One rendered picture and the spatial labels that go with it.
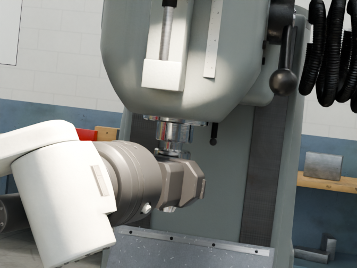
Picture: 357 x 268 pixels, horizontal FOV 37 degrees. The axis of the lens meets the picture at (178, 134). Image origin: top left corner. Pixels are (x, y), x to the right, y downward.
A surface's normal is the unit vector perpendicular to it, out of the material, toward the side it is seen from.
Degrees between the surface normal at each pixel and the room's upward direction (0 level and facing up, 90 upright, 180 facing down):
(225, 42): 90
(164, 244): 63
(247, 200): 90
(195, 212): 90
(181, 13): 90
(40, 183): 81
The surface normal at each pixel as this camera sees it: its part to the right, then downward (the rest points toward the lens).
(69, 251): -0.04, -0.18
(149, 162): 0.80, -0.49
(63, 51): -0.16, 0.04
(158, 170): 0.87, -0.29
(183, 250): -0.10, -0.42
